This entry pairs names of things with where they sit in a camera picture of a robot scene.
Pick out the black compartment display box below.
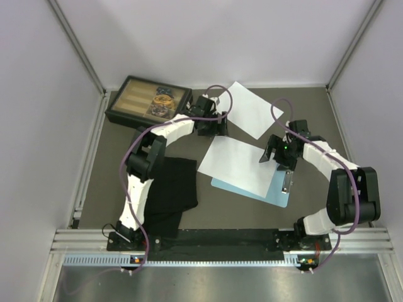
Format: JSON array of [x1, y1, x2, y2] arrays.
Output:
[[105, 75, 193, 128]]

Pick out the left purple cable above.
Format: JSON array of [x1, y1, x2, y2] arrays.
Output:
[[121, 84, 234, 273]]

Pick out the aluminium front frame rail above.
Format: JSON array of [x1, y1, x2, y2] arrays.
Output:
[[50, 228, 394, 255]]

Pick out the blue black small items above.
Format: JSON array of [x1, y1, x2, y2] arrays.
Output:
[[156, 86, 173, 98]]

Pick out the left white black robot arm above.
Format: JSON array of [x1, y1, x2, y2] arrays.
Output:
[[106, 94, 233, 252]]

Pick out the grey slotted cable duct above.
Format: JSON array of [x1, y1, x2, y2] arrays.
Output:
[[63, 254, 317, 267]]

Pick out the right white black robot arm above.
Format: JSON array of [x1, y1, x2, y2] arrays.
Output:
[[259, 120, 381, 249]]

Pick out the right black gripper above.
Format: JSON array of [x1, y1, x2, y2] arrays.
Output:
[[259, 135, 298, 172]]

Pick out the light blue clipboard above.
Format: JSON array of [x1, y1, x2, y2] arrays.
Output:
[[211, 161, 290, 208]]

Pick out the yellow rubber bands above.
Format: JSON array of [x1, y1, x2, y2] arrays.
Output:
[[152, 94, 176, 109]]

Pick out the aluminium corner post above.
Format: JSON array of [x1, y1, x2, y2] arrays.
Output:
[[326, 0, 384, 92], [45, 0, 106, 95]]

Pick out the dark mixed hair ties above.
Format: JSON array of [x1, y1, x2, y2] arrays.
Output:
[[150, 105, 169, 118]]

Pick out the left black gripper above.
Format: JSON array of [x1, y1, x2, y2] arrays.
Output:
[[198, 111, 228, 137]]

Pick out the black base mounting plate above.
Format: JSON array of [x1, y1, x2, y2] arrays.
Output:
[[106, 228, 333, 252]]

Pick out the right aluminium corner post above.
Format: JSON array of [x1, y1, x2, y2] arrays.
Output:
[[326, 0, 384, 92]]

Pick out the white paper sheet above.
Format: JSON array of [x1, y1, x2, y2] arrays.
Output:
[[198, 137, 277, 197], [227, 82, 275, 139]]

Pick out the black cloth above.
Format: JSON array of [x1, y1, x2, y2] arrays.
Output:
[[142, 157, 198, 238]]

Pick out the left aluminium corner post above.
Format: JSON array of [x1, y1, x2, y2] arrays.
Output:
[[45, 0, 106, 95]]

